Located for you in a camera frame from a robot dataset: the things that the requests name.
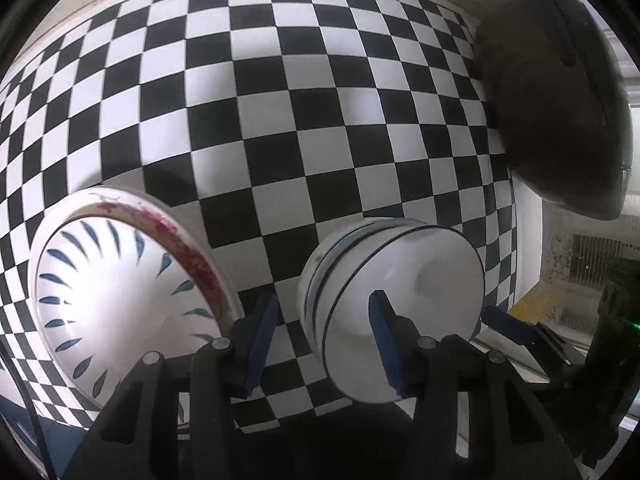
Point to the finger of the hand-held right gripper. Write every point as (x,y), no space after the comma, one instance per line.
(505,321)

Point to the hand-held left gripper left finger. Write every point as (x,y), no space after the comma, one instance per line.
(260,345)

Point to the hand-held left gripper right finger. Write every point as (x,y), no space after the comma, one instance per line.
(382,340)

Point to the white bowl with dark rim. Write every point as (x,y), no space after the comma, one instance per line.
(435,270)

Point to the white bowl with blue stripes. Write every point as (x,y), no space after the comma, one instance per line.
(325,270)

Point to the red floral plate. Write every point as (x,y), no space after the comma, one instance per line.
(192,252)

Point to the blue leaf pattern plate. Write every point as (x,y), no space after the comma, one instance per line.
(115,305)

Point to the black wok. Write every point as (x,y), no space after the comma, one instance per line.
(545,110)

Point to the black white checkered tablecloth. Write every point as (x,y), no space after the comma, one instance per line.
(300,110)

